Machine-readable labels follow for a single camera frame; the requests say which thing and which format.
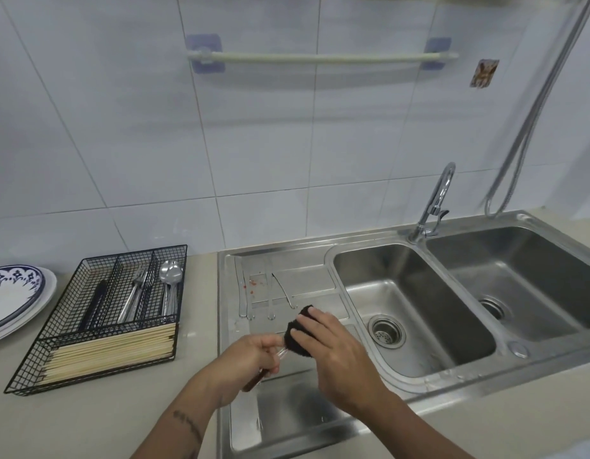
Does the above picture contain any person's right hand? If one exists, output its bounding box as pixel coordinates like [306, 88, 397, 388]
[289, 309, 390, 417]

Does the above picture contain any person's left hand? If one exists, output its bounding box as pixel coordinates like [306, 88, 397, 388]
[220, 333, 289, 410]

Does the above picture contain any black scrubbing sponge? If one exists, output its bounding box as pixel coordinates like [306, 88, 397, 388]
[283, 305, 324, 360]

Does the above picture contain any person's left forearm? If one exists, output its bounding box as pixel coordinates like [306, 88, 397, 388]
[130, 365, 233, 459]

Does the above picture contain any person's right forearm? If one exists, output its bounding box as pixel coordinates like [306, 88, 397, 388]
[351, 391, 475, 459]

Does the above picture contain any round metal drain strainer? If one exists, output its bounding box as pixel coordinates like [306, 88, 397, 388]
[369, 315, 407, 350]
[479, 296, 509, 322]

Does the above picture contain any metal spoon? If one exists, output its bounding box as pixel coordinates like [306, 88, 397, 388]
[167, 261, 184, 316]
[159, 261, 175, 317]

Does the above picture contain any stainless steel double sink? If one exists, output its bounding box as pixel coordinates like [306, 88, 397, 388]
[217, 210, 590, 459]

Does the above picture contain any metal fork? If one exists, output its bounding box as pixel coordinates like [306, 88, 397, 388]
[128, 269, 151, 324]
[116, 269, 145, 325]

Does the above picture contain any bundle of wooden chopsticks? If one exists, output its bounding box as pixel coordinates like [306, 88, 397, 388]
[41, 322, 177, 384]

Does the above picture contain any chrome kitchen faucet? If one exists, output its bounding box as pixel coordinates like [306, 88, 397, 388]
[408, 162, 456, 244]

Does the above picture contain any plain white plate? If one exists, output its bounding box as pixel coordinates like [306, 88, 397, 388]
[0, 266, 58, 347]

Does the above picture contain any blue patterned white plate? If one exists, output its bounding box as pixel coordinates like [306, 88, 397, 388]
[0, 265, 46, 335]

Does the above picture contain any white towel bar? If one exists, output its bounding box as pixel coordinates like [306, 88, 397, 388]
[185, 33, 460, 73]

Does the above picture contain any clear handled cutlery piece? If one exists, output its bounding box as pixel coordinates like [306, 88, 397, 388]
[234, 255, 251, 321]
[263, 257, 277, 321]

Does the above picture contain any black handled knife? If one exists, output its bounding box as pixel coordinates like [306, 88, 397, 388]
[77, 280, 103, 333]

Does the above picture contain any black wire cutlery basket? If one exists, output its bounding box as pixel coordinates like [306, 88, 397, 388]
[3, 244, 188, 397]

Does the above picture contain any brown wall sticker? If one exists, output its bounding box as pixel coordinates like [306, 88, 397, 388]
[470, 58, 500, 89]

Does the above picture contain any flexible metal hose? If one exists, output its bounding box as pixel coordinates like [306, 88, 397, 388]
[483, 0, 590, 219]

